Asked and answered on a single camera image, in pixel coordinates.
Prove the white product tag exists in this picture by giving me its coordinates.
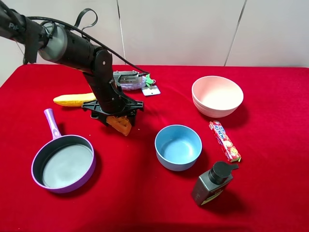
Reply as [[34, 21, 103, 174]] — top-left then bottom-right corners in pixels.
[[141, 85, 161, 96]]

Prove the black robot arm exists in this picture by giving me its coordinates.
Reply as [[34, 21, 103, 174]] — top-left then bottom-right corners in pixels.
[[0, 2, 144, 125]]

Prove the black cable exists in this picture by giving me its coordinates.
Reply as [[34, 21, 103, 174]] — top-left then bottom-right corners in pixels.
[[0, 8, 150, 74]]

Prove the grey plush eggplant toy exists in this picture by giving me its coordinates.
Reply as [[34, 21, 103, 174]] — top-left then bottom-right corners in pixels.
[[121, 75, 146, 91]]

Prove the dark pump bottle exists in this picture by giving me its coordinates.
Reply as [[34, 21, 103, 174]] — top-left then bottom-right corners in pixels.
[[191, 161, 239, 206]]

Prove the pink bowl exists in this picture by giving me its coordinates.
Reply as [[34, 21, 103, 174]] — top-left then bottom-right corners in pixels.
[[191, 75, 244, 118]]

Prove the yellow toy banana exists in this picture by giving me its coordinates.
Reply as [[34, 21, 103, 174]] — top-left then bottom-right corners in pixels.
[[53, 92, 96, 107]]

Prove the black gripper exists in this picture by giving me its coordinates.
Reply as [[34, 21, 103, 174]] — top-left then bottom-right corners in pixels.
[[82, 82, 144, 126]]

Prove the purple toy frying pan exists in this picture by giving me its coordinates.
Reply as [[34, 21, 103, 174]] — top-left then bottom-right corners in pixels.
[[31, 108, 96, 194]]

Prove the blue bowl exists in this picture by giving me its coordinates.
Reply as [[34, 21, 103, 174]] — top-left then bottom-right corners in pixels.
[[154, 125, 202, 172]]

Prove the orange toy waffle wedge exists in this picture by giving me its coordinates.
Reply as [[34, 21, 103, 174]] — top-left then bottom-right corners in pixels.
[[106, 116, 132, 136]]

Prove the red candy stick pack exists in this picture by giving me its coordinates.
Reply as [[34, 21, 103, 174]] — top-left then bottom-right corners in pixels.
[[209, 121, 241, 162]]

